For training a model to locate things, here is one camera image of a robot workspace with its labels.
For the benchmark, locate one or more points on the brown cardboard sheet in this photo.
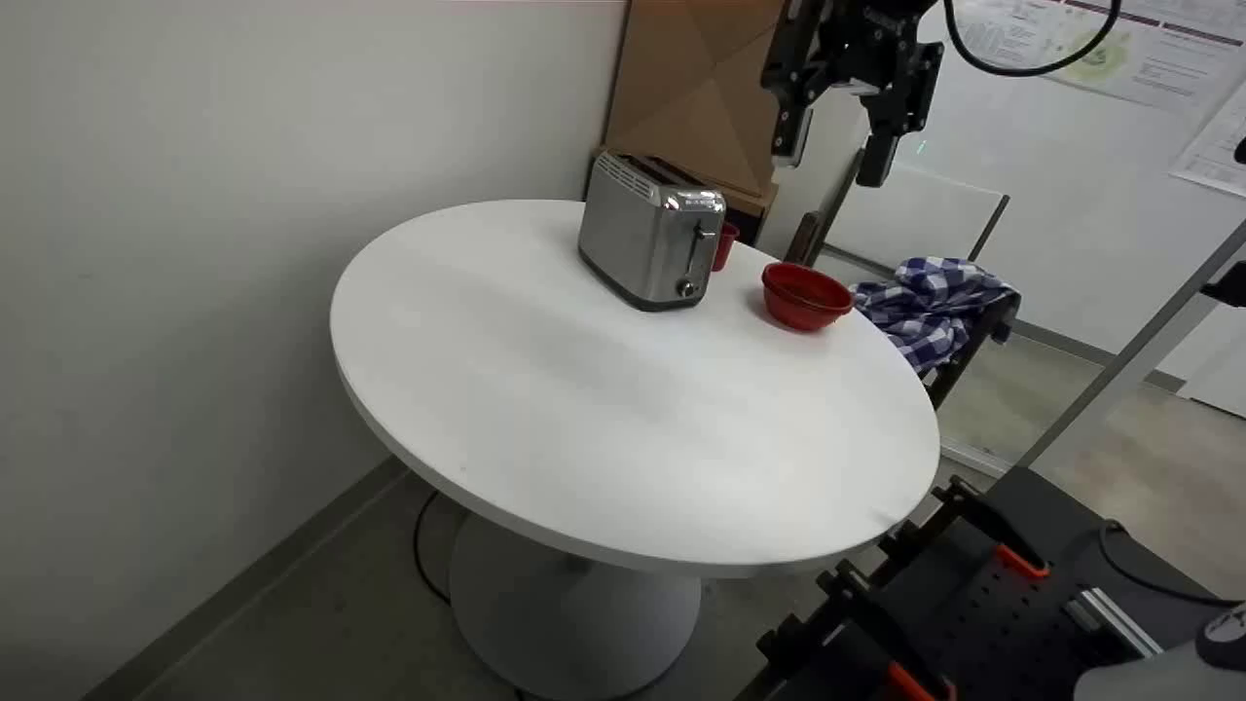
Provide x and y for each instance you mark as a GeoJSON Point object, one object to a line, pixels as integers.
{"type": "Point", "coordinates": [689, 92]}

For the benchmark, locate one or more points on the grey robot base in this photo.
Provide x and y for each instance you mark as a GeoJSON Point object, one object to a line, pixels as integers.
{"type": "Point", "coordinates": [1170, 666]}

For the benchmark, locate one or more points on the black side stand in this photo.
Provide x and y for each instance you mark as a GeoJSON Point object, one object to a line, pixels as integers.
{"type": "Point", "coordinates": [969, 354]}

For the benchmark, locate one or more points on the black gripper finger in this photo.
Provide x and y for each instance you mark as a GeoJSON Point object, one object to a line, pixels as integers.
{"type": "Point", "coordinates": [879, 154]}
{"type": "Point", "coordinates": [791, 131]}

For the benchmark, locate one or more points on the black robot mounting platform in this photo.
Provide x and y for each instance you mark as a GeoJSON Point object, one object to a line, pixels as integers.
{"type": "Point", "coordinates": [999, 607]}

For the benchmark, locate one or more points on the white panel board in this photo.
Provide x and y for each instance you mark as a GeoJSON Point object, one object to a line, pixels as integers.
{"type": "Point", "coordinates": [918, 217]}

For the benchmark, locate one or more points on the blue white checkered cloth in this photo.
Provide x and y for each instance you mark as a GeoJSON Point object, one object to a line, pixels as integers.
{"type": "Point", "coordinates": [936, 306]}

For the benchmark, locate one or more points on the diagonal metal pole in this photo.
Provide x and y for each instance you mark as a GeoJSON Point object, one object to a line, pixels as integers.
{"type": "Point", "coordinates": [1141, 332]}

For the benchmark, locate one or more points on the black pole mount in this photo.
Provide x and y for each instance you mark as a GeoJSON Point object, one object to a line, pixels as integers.
{"type": "Point", "coordinates": [1232, 280]}

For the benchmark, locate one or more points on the red plastic bowl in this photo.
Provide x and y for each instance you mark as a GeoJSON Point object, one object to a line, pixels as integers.
{"type": "Point", "coordinates": [803, 297]}

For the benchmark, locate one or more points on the small wall paper sheet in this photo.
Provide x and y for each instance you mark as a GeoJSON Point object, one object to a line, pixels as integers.
{"type": "Point", "coordinates": [1217, 141]}

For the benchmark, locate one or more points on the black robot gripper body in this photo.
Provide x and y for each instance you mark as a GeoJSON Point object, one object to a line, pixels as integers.
{"type": "Point", "coordinates": [860, 48]}

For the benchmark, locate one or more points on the large wall poster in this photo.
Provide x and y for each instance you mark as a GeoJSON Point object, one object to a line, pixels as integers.
{"type": "Point", "coordinates": [1141, 52]}

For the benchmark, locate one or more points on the small red cup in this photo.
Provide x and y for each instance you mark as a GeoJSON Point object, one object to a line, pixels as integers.
{"type": "Point", "coordinates": [725, 246]}

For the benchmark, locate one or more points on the aluminium rail profile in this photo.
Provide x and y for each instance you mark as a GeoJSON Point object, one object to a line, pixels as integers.
{"type": "Point", "coordinates": [1117, 619]}

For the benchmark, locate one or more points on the white round pedestal table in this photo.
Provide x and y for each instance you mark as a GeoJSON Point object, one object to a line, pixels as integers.
{"type": "Point", "coordinates": [625, 414]}

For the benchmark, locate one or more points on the silver two-slot toaster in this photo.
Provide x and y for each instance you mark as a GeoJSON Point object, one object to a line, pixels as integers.
{"type": "Point", "coordinates": [646, 233]}

